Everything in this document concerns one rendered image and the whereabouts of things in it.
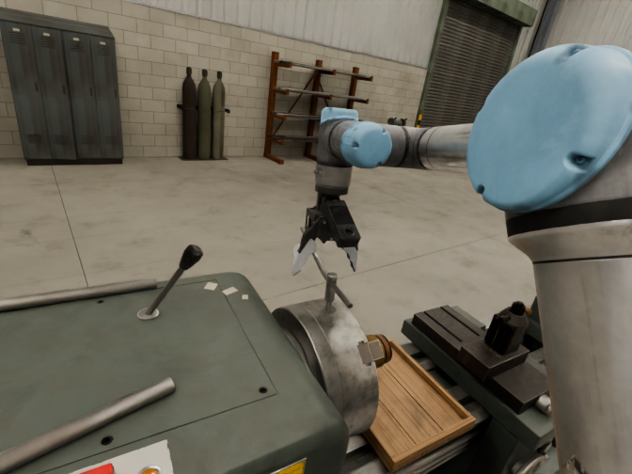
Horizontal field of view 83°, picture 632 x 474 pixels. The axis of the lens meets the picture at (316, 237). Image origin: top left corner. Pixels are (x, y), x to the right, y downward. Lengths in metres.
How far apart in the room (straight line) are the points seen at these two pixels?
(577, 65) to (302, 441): 0.50
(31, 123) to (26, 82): 0.54
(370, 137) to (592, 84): 0.38
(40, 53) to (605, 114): 6.40
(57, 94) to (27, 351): 5.87
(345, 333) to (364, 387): 0.11
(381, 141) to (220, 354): 0.44
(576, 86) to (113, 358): 0.65
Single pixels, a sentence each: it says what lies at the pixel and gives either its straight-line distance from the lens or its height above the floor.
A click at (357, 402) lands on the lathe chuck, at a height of 1.13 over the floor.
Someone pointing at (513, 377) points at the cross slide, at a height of 0.97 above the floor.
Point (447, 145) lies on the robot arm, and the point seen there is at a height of 1.63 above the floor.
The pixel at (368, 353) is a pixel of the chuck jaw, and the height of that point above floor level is 1.19.
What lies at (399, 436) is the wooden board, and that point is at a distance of 1.08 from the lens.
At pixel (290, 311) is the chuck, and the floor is 1.23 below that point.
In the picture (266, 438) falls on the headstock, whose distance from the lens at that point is 0.55.
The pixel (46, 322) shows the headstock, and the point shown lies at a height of 1.25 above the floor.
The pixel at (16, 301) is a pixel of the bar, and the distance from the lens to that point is 0.82.
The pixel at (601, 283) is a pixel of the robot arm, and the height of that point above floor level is 1.60.
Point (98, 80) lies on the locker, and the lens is 6.57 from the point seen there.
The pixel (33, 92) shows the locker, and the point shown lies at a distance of 6.53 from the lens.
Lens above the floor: 1.69
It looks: 23 degrees down
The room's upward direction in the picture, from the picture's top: 9 degrees clockwise
